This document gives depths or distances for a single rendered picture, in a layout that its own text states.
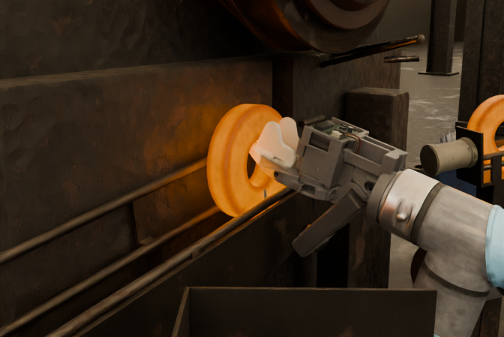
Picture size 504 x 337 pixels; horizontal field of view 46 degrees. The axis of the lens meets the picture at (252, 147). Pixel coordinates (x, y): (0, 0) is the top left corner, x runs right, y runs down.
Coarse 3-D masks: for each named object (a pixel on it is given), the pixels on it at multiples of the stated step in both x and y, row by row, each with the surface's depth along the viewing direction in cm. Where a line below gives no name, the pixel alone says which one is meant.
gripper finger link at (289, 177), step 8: (264, 160) 74; (264, 168) 73; (272, 168) 72; (280, 168) 72; (288, 168) 72; (272, 176) 72; (280, 176) 71; (288, 176) 70; (296, 176) 70; (288, 184) 70; (296, 184) 70; (304, 184) 70
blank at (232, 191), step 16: (240, 112) 75; (256, 112) 76; (272, 112) 79; (224, 128) 73; (240, 128) 73; (256, 128) 76; (224, 144) 72; (240, 144) 74; (208, 160) 73; (224, 160) 72; (240, 160) 74; (208, 176) 74; (224, 176) 72; (240, 176) 74; (256, 176) 81; (224, 192) 73; (240, 192) 74; (256, 192) 78; (272, 192) 81; (224, 208) 75; (240, 208) 75
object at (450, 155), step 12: (432, 144) 111; (444, 144) 112; (456, 144) 112; (468, 144) 112; (420, 156) 114; (432, 156) 110; (444, 156) 110; (456, 156) 110; (468, 156) 111; (432, 168) 111; (444, 168) 110; (456, 168) 112
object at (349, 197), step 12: (348, 192) 69; (336, 204) 69; (348, 204) 68; (360, 204) 68; (324, 216) 70; (336, 216) 70; (348, 216) 69; (312, 228) 72; (324, 228) 71; (336, 228) 70; (300, 240) 73; (312, 240) 72; (324, 240) 72; (300, 252) 74
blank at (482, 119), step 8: (496, 96) 115; (480, 104) 115; (488, 104) 113; (496, 104) 112; (480, 112) 113; (488, 112) 112; (496, 112) 113; (472, 120) 114; (480, 120) 112; (488, 120) 112; (496, 120) 113; (472, 128) 113; (480, 128) 112; (488, 128) 113; (496, 128) 114; (488, 136) 113; (488, 144) 114; (488, 152) 114; (488, 160) 114
